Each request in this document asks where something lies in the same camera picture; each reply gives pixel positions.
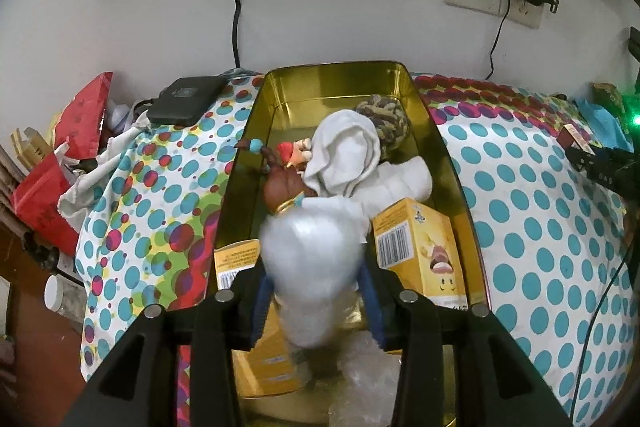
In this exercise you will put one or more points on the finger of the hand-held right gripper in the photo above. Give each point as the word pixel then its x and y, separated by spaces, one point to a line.
pixel 610 169

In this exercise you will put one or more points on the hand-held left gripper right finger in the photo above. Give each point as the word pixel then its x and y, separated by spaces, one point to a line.
pixel 375 312

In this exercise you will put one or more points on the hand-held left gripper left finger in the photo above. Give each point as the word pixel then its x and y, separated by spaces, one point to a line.
pixel 261 307

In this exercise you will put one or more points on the yellow cardboard box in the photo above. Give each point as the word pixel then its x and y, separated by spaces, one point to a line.
pixel 235 262
pixel 425 237

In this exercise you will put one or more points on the white plastic ball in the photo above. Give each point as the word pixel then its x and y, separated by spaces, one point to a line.
pixel 312 267

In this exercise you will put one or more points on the clear plastic bag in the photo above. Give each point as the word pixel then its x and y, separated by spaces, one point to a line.
pixel 367 377

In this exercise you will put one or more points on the brown gourd toy with beads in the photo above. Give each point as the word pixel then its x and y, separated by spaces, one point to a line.
pixel 282 192

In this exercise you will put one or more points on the white cloth piece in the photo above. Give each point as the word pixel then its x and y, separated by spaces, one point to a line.
pixel 405 182

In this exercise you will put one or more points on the small red white figurine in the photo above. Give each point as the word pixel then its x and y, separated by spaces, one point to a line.
pixel 292 153

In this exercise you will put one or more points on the white sock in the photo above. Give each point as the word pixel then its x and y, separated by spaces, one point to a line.
pixel 345 152

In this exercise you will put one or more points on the gold metal tin box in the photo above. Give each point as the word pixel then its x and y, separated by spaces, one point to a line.
pixel 310 84

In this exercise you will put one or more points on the brown snack bag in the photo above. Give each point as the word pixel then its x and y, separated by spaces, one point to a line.
pixel 610 102

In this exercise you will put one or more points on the blue cloth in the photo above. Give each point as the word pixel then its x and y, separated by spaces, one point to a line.
pixel 600 127

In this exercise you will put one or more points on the small brown box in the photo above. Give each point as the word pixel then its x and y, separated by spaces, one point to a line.
pixel 575 138

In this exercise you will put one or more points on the white capped jar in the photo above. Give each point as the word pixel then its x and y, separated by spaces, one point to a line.
pixel 54 294

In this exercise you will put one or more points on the black router box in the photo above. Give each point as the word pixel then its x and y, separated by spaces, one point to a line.
pixel 185 102

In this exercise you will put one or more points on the small white bottle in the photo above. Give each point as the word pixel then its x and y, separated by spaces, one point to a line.
pixel 119 119

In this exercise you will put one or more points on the red paper bag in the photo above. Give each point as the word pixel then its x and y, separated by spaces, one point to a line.
pixel 80 117

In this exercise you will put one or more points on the beige cardboard boxes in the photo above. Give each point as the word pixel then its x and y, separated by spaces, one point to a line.
pixel 27 154

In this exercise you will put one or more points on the black wall bracket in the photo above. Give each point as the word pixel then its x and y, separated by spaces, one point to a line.
pixel 634 42

